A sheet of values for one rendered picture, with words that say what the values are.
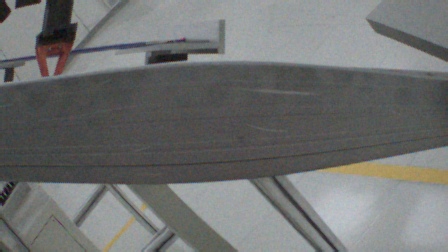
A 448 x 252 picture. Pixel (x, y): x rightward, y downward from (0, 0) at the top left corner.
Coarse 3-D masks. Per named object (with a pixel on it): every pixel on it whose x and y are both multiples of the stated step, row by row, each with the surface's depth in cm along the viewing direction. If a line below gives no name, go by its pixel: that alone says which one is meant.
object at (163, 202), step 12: (144, 192) 144; (156, 192) 145; (168, 192) 146; (144, 204) 149; (156, 204) 145; (168, 204) 146; (180, 204) 147; (156, 216) 151; (168, 216) 146; (180, 216) 147; (192, 216) 148; (180, 228) 147; (192, 228) 148; (204, 228) 149; (192, 240) 148; (204, 240) 149; (216, 240) 150
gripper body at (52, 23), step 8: (48, 0) 94; (64, 0) 94; (72, 0) 96; (48, 8) 94; (56, 8) 94; (64, 8) 94; (72, 8) 96; (48, 16) 94; (56, 16) 94; (64, 16) 94; (48, 24) 94; (56, 24) 94; (64, 24) 92; (72, 24) 93; (40, 32) 94; (48, 32) 91; (56, 32) 96
